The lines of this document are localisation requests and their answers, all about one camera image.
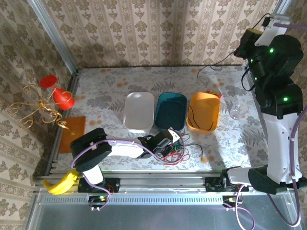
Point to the teal plastic tray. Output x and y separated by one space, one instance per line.
170 112

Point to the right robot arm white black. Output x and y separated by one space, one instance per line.
278 143

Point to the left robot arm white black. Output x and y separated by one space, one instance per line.
88 149

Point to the white plastic tray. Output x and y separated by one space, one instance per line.
139 112

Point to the orange plastic tray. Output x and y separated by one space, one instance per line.
204 110

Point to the grey metal sheet panel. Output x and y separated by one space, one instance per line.
153 215

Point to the controller board with LED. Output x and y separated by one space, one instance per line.
98 199
230 200

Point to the orange flat board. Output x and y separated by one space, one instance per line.
76 122

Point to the red plastic goblet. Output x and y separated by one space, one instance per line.
63 99

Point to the yellow toy banana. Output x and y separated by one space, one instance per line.
60 187

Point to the aluminium extrusion frame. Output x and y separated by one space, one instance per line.
153 182

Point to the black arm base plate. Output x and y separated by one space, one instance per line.
213 185
112 185

